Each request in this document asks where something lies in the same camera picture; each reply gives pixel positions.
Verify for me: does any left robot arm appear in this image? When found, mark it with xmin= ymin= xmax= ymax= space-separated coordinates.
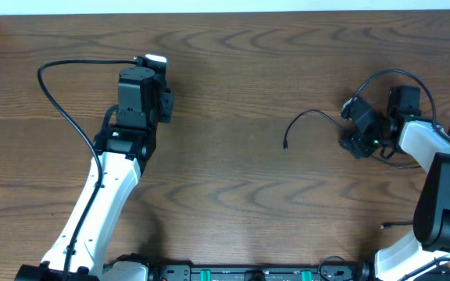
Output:
xmin=16 ymin=54 xmax=173 ymax=280

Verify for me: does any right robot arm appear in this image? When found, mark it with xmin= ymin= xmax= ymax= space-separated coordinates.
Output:
xmin=339 ymin=86 xmax=450 ymax=280

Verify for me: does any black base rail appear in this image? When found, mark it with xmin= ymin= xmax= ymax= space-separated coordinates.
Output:
xmin=103 ymin=252 xmax=450 ymax=281

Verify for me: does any black usb cable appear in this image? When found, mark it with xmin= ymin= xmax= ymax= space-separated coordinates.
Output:
xmin=282 ymin=99 xmax=450 ymax=230

